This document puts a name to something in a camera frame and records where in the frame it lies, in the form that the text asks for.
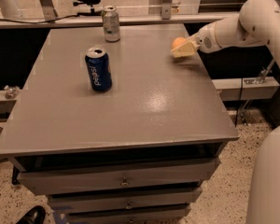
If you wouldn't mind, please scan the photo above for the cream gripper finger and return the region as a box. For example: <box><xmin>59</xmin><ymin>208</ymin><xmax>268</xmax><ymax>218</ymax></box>
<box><xmin>186</xmin><ymin>33</ymin><xmax>201</xmax><ymax>45</ymax></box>
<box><xmin>171</xmin><ymin>41</ymin><xmax>199</xmax><ymax>58</ymax></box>

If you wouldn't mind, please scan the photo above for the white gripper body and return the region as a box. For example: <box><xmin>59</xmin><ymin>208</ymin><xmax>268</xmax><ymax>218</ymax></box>
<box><xmin>195</xmin><ymin>22</ymin><xmax>222</xmax><ymax>53</ymax></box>

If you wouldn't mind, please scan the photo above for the orange fruit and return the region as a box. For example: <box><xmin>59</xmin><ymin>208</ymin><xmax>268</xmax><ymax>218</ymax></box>
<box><xmin>171</xmin><ymin>37</ymin><xmax>187</xmax><ymax>49</ymax></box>

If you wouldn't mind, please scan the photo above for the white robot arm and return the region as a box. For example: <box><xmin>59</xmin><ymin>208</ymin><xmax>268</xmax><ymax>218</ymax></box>
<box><xmin>171</xmin><ymin>0</ymin><xmax>280</xmax><ymax>224</ymax></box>

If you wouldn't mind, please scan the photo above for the silver green soda can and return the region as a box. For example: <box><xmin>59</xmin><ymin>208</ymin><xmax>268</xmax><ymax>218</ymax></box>
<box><xmin>102</xmin><ymin>6</ymin><xmax>120</xmax><ymax>42</ymax></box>

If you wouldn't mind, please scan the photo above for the blue pepsi can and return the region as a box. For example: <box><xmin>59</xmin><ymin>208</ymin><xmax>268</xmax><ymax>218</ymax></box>
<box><xmin>85</xmin><ymin>46</ymin><xmax>112</xmax><ymax>92</ymax></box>

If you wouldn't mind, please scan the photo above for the grey drawer cabinet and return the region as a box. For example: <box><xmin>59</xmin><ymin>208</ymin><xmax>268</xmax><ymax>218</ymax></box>
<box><xmin>0</xmin><ymin>23</ymin><xmax>240</xmax><ymax>224</ymax></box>

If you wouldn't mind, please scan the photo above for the bottom grey drawer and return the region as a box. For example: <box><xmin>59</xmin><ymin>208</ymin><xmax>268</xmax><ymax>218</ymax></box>
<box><xmin>66</xmin><ymin>204</ymin><xmax>189</xmax><ymax>224</ymax></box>

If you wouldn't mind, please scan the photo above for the grey drawer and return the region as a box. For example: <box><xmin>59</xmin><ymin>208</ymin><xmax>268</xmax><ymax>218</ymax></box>
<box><xmin>49</xmin><ymin>187</ymin><xmax>202</xmax><ymax>213</ymax></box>
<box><xmin>66</xmin><ymin>204</ymin><xmax>189</xmax><ymax>224</ymax></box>
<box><xmin>18</xmin><ymin>158</ymin><xmax>220</xmax><ymax>195</ymax></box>

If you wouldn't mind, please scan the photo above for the crumpled clear plastic wrapper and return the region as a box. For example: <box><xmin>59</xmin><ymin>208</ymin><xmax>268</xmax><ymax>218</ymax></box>
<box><xmin>4</xmin><ymin>86</ymin><xmax>21</xmax><ymax>99</ymax></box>

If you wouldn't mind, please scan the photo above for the top grey drawer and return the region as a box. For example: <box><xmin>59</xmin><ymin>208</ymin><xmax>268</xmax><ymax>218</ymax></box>
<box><xmin>18</xmin><ymin>158</ymin><xmax>220</xmax><ymax>195</ymax></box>

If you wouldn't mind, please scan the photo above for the middle grey drawer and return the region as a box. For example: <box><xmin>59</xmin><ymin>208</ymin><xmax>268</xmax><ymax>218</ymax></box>
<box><xmin>49</xmin><ymin>187</ymin><xmax>202</xmax><ymax>213</ymax></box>

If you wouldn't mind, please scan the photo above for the black shoe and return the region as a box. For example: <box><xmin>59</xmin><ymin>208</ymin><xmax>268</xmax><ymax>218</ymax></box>
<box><xmin>16</xmin><ymin>205</ymin><xmax>46</xmax><ymax>224</ymax></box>

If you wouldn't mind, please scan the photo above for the grey metal rail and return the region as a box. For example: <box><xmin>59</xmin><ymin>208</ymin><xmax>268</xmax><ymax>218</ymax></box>
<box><xmin>0</xmin><ymin>10</ymin><xmax>280</xmax><ymax>30</ymax></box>

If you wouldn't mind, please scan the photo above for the black cable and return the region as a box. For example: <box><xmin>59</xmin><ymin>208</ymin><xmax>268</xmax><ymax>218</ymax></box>
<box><xmin>0</xmin><ymin>13</ymin><xmax>82</xmax><ymax>25</ymax></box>

